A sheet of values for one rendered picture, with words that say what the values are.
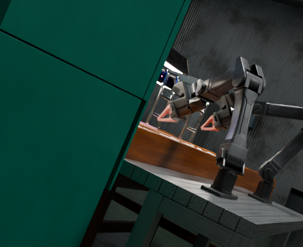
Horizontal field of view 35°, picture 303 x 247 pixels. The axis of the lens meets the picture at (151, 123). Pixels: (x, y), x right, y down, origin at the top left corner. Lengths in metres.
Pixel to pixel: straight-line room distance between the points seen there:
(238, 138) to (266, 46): 9.01
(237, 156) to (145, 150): 0.29
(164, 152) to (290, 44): 8.96
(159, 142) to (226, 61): 9.14
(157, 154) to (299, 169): 8.42
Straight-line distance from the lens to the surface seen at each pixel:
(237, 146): 1.52
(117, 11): 1.09
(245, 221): 1.20
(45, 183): 1.10
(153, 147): 1.50
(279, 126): 10.05
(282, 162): 2.09
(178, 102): 1.88
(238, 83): 1.59
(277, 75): 10.29
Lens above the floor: 0.80
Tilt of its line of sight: level
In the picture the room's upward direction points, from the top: 23 degrees clockwise
